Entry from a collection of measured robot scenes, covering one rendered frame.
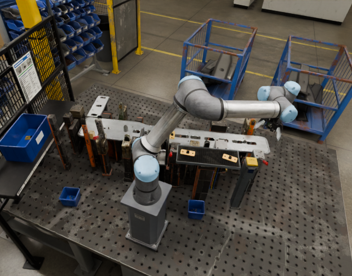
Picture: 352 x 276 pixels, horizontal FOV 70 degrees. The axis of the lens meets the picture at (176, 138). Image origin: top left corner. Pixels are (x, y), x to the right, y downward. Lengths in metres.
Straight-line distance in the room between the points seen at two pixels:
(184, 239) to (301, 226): 0.81
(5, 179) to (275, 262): 1.64
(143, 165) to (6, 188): 0.81
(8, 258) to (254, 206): 2.03
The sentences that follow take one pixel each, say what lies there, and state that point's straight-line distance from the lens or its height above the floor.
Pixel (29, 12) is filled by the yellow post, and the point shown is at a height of 1.62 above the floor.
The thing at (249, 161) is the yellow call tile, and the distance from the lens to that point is 1.53.
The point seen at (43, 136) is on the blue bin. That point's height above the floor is 1.08.
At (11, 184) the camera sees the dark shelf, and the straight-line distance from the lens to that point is 1.67.
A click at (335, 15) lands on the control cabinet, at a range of 9.50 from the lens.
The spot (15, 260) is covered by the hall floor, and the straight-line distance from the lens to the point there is 2.63.
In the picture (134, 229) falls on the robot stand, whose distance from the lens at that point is 1.54.
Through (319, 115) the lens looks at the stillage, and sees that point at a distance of 4.20.
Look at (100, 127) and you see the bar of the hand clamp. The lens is 1.68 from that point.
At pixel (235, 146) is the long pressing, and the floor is 1.00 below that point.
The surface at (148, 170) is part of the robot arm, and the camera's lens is 1.16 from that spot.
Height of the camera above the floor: 2.21
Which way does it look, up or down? 42 degrees down
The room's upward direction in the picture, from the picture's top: 5 degrees clockwise
